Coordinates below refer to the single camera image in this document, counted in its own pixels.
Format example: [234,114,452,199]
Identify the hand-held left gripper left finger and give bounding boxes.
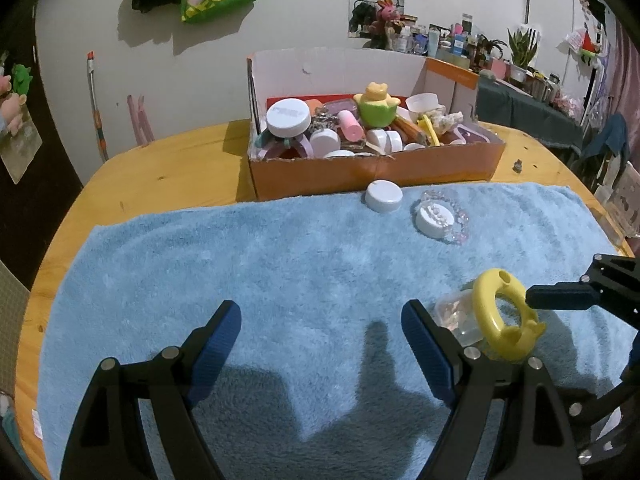
[60,300,244,480]

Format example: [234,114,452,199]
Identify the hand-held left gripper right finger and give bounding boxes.
[401,299,586,480]

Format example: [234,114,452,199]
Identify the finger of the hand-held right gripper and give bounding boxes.
[524,254,640,322]
[552,374,640,480]

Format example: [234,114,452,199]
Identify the yellow plastic ring toy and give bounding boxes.
[471,268,547,363]

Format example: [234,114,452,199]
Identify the orange and white cardboard box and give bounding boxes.
[245,47,507,202]

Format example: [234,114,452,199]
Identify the large white lid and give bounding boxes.
[265,99,312,139]

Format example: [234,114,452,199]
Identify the small clear plastic case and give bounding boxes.
[432,290,493,348]

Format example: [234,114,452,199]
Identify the light blue towel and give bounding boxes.
[36,181,640,480]

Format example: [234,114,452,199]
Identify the white round jar lid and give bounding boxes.
[364,180,403,212]
[414,201,455,238]

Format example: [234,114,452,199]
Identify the blue garment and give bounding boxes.
[582,112,630,161]

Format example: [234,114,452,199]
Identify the pink and white bag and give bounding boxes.
[550,92,586,116]

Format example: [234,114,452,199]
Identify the dark green tablecloth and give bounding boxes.
[475,72,596,148]

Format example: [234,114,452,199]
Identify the woven chair back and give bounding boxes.
[0,260,31,411]

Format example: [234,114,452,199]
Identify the white fluffy scrunchie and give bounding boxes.
[430,107,463,133]

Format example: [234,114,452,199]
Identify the glass jars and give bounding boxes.
[525,72,561,103]

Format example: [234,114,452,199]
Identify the yellow plastic clip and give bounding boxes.
[419,114,441,145]

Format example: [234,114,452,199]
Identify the orange carrot toy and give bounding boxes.
[392,117,426,143]

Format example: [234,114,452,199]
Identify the pile of white caps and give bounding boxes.
[307,127,468,158]

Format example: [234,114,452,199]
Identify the white plastic cup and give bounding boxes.
[405,92,446,115]

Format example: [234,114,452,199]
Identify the pink tube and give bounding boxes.
[337,111,365,142]

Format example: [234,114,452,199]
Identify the pink plastic hanger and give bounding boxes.
[126,94,156,147]

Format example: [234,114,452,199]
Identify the pink curtain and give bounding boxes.
[600,5,640,161]

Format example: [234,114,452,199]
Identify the yellow duck in green cup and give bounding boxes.
[353,81,402,128]

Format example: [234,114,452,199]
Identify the potted green plant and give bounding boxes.
[506,25,541,83]

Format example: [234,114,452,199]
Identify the hanging colourful toy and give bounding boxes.
[565,30,603,66]

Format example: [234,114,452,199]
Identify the orange striped stick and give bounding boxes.
[85,51,110,162]

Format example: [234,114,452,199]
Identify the white refrigerator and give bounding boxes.
[522,0,601,91]

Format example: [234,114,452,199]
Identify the clear plastic sleeve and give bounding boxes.
[0,120,43,184]

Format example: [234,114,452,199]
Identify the row of cosmetic bottles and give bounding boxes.
[390,12,506,68]

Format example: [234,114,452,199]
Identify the pink plush toy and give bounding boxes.
[0,75,26,131]

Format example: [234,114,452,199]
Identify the pink rabbit plush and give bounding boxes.
[376,0,403,26]

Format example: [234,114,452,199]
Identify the green frog plush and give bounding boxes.
[10,63,33,96]

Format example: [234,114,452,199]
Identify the clear pink bead bracelet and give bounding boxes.
[411,190,471,246]

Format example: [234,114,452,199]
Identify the lilac plastic frame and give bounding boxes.
[452,125,493,145]

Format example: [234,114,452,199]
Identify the lilac plastic ring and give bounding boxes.
[257,135,315,159]

